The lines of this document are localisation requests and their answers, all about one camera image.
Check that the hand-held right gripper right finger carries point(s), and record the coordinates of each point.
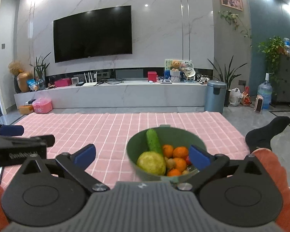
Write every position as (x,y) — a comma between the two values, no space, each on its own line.
(198,157)

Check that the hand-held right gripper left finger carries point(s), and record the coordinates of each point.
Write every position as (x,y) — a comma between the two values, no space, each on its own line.
(85,156)

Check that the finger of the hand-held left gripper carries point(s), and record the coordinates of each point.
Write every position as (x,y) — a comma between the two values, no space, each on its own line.
(12,130)
(42,140)

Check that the orange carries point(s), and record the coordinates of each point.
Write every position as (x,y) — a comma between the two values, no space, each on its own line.
(168,151)
(174,173)
(180,152)
(180,164)

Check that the small yellow fruit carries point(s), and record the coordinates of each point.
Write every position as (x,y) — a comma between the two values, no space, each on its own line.
(185,172)
(170,163)

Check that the yellow-green pomelo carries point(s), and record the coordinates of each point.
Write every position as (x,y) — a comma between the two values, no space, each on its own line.
(151,163)

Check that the green bowl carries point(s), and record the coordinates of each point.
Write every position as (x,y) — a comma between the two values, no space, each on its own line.
(135,141)

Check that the small red fruit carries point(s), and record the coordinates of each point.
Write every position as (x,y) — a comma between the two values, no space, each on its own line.
(188,160)

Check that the orange cardboard box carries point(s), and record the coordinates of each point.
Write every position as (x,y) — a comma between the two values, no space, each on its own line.
(26,110)

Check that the pink checked blanket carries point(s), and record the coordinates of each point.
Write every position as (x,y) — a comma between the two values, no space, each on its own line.
(99,130)

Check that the pink plastic storage box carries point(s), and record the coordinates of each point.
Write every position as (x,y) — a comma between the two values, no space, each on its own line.
(42,106)

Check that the green cucumber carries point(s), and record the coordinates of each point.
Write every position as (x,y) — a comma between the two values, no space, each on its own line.
(153,140)

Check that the blue snack bag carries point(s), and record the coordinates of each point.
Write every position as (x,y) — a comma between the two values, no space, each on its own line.
(33,85)

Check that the brown vase with dried flowers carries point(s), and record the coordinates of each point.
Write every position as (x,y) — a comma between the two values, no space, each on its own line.
(24,82)

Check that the glass vase with green plant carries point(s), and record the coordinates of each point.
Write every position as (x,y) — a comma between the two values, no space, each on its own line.
(40,77)

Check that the magenta box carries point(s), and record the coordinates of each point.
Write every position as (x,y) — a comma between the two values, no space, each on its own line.
(62,83)

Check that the blue-grey pedal trash can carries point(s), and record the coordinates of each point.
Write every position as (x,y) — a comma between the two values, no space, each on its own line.
(215,98)

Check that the small white device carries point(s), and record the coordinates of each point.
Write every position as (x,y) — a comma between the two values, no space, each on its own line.
(75,81)

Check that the white plastic bag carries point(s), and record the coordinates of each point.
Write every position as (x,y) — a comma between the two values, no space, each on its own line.
(235,98)

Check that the white wifi router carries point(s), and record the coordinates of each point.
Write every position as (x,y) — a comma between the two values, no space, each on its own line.
(90,83)

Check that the grey marble media console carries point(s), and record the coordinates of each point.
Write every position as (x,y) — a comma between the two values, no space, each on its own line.
(125,95)

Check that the person's foot in black sock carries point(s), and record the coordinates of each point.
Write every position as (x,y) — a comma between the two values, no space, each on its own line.
(268,133)

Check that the person's right leg orange pants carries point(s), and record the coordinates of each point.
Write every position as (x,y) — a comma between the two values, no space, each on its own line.
(273,164)

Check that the red gift bag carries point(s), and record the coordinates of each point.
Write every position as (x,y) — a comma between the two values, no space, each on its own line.
(246,98)

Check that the black and white figurines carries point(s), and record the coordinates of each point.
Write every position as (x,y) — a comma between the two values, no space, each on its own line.
(202,79)

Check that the small beige heater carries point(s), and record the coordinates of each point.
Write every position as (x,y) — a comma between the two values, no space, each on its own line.
(259,104)

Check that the flat grey scale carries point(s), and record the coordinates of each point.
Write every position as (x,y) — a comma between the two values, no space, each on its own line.
(166,81)

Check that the white hat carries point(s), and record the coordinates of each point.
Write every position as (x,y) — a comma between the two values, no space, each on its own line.
(189,73)

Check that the long-leaf potted plant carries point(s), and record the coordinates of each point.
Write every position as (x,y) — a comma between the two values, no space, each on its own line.
(226,77)

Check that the blue water jug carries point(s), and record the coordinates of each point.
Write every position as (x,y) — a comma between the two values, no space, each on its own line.
(265,94)

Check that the red box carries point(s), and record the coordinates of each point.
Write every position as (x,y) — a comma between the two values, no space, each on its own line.
(152,76)

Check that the printed picture board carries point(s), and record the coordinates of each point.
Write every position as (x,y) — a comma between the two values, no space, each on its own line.
(187,64)

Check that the brown teddy bear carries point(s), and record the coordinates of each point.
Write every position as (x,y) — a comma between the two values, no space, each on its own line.
(175,65)

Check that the black flat screen television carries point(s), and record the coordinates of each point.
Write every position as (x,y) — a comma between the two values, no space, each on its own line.
(91,35)

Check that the dark green cabinet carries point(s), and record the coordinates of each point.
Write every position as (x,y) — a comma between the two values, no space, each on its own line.
(288,82)

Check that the leafy pothos plant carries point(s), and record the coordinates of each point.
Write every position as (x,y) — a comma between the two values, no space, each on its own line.
(272,50)

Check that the hanging vine plant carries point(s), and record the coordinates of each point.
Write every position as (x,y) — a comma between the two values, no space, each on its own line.
(234,20)

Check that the framed wall picture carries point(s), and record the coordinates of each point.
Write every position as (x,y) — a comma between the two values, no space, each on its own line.
(231,0)

